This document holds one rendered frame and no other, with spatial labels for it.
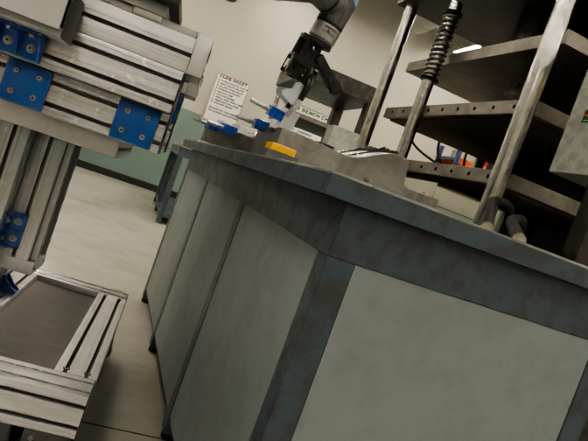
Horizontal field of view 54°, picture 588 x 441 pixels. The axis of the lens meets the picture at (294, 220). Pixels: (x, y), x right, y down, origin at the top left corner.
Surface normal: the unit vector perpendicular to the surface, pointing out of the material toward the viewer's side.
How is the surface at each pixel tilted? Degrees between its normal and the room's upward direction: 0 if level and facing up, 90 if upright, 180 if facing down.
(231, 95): 90
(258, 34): 90
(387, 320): 90
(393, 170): 90
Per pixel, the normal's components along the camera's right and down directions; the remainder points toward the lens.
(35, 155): 0.18, 0.12
